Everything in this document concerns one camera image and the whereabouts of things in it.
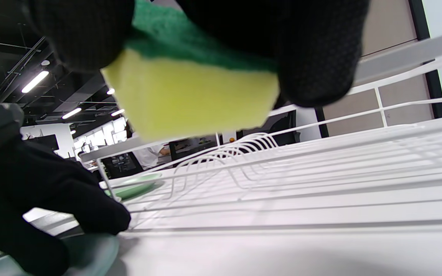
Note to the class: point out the person's right hand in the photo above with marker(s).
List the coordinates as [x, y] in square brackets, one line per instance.
[313, 50]

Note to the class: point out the person's left hand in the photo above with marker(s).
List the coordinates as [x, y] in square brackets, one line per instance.
[25, 191]

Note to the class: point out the pale green plate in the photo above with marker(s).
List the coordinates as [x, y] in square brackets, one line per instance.
[134, 187]
[90, 253]

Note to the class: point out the yellow and green sponge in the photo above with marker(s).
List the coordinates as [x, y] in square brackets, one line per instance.
[190, 96]

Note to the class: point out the long ceiling light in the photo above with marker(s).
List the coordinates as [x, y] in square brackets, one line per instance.
[35, 81]
[71, 113]
[117, 112]

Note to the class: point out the black computer monitor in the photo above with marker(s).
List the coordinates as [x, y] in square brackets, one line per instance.
[190, 148]

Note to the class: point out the black door frame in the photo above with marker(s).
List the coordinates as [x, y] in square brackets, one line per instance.
[434, 84]

